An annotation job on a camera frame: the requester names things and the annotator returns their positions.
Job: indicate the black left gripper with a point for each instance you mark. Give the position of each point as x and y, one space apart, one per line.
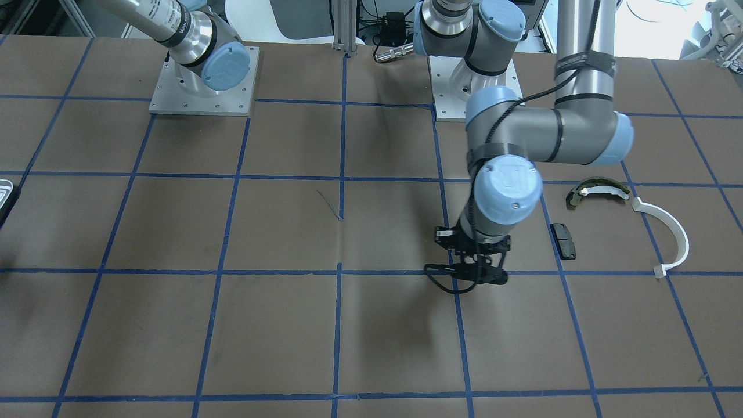
446 235

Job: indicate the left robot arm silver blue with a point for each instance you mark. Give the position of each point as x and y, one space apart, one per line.
574 122

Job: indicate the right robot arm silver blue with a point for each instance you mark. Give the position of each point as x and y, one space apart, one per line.
196 38

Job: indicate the ribbed silver metal tray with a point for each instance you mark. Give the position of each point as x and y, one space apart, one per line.
8 195

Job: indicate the black brake pad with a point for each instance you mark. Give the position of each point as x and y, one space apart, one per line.
564 241

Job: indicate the dark curved brake shoe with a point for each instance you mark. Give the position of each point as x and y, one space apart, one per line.
596 185

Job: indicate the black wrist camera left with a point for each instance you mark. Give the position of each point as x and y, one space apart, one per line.
481 263

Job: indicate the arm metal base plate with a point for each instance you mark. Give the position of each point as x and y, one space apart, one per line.
453 82
180 92

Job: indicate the aluminium frame post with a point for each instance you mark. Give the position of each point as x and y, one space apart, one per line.
344 26

